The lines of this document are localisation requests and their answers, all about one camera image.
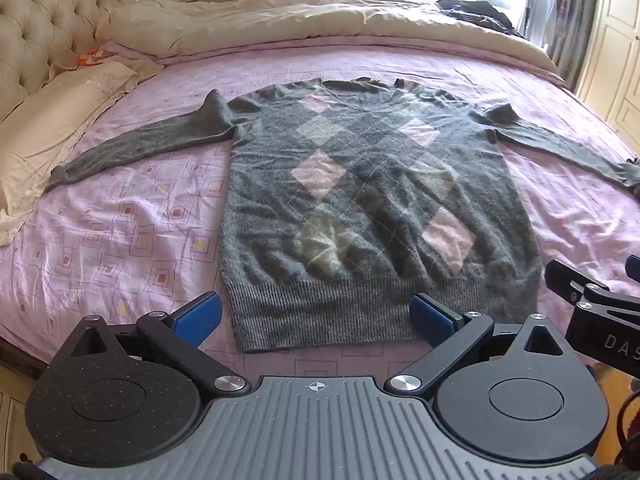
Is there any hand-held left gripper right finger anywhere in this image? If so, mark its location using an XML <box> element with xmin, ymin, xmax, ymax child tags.
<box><xmin>384</xmin><ymin>292</ymin><xmax>569</xmax><ymax>401</ymax></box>

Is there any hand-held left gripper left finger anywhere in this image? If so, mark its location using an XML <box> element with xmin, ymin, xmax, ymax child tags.
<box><xmin>70</xmin><ymin>291</ymin><xmax>252</xmax><ymax>400</ymax></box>

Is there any grey argyle sweater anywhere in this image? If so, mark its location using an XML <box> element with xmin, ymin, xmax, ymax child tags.
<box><xmin>44</xmin><ymin>77</ymin><xmax>640</xmax><ymax>353</ymax></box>

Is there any drying rack with clothes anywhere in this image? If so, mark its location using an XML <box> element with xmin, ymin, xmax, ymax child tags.
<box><xmin>517</xmin><ymin>0</ymin><xmax>572</xmax><ymax>51</ymax></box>

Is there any dark clothes pile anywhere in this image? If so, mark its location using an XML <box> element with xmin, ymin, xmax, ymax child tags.
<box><xmin>434</xmin><ymin>0</ymin><xmax>526</xmax><ymax>37</ymax></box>

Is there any pink patterned bed sheet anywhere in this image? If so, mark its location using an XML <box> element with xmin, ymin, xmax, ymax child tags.
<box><xmin>0</xmin><ymin>40</ymin><xmax>640</xmax><ymax>386</ymax></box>

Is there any cream wardrobe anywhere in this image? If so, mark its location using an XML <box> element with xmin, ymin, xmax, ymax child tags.
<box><xmin>575</xmin><ymin>0</ymin><xmax>640</xmax><ymax>147</ymax></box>

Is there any cream pillow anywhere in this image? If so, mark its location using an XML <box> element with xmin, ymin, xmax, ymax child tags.
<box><xmin>0</xmin><ymin>59</ymin><xmax>166</xmax><ymax>247</ymax></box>

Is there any grey-green curtain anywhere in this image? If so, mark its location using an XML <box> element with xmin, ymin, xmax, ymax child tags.
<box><xmin>547</xmin><ymin>0</ymin><xmax>603</xmax><ymax>93</ymax></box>

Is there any orange patterned cloth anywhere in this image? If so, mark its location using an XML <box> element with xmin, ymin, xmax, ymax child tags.
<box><xmin>75</xmin><ymin>49</ymin><xmax>110</xmax><ymax>69</ymax></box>

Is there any beige duvet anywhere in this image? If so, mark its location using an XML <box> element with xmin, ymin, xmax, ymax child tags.
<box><xmin>96</xmin><ymin>0</ymin><xmax>558</xmax><ymax>75</ymax></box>

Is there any cream tufted headboard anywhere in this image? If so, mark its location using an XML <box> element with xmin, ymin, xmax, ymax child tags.
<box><xmin>0</xmin><ymin>0</ymin><xmax>163</xmax><ymax>121</ymax></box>

